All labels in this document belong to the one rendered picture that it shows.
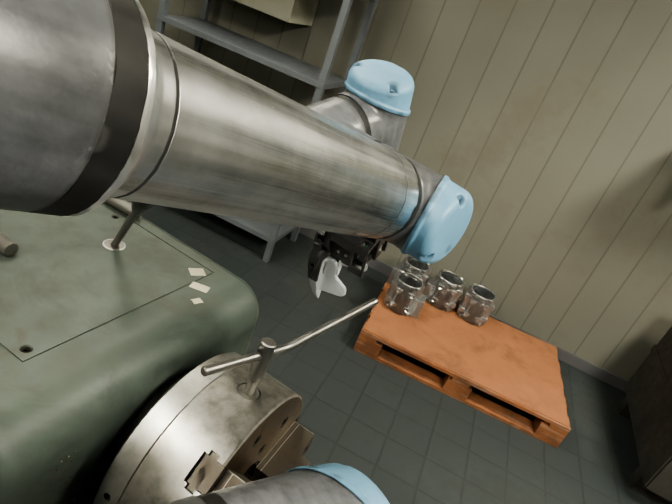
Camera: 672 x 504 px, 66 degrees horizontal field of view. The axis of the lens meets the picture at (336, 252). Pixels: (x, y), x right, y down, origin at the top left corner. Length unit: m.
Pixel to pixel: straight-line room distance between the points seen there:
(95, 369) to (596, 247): 3.39
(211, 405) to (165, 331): 0.14
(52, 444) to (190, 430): 0.15
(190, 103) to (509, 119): 3.38
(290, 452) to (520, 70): 3.02
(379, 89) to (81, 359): 0.48
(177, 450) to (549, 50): 3.21
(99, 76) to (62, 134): 0.02
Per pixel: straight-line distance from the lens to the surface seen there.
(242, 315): 0.89
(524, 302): 3.91
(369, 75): 0.57
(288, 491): 0.43
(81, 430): 0.71
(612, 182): 3.67
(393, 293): 3.21
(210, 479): 0.70
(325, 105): 0.54
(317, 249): 0.70
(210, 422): 0.71
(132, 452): 0.73
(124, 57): 0.20
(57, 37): 0.19
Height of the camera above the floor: 1.75
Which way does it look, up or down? 26 degrees down
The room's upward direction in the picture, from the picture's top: 21 degrees clockwise
